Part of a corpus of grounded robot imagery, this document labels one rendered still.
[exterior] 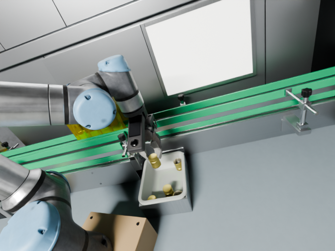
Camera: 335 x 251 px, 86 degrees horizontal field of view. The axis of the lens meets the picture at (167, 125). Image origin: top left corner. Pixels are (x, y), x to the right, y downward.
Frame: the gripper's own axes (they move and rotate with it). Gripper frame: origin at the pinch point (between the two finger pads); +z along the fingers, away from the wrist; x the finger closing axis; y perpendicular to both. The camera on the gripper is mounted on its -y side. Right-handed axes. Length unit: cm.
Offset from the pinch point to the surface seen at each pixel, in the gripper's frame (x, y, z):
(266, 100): -44.5, 20.7, -1.1
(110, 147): 18.8, 7.4, -3.0
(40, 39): 39, 33, -46
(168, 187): -2.5, -4.4, 11.3
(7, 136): 257, 137, 39
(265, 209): -33.0, -12.3, 17.7
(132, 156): 10.5, 5.4, 2.3
